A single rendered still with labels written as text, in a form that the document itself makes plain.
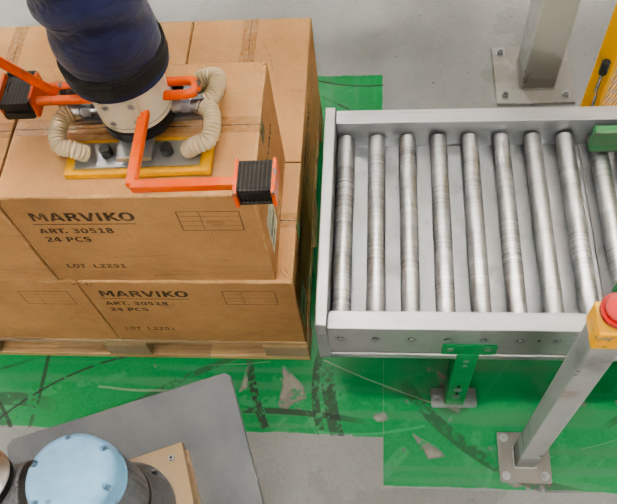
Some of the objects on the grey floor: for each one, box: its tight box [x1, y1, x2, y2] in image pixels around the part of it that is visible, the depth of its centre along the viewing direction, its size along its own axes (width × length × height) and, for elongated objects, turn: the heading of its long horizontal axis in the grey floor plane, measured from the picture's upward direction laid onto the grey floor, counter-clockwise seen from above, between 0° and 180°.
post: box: [512, 302, 617, 469], centre depth 177 cm, size 7×7×100 cm
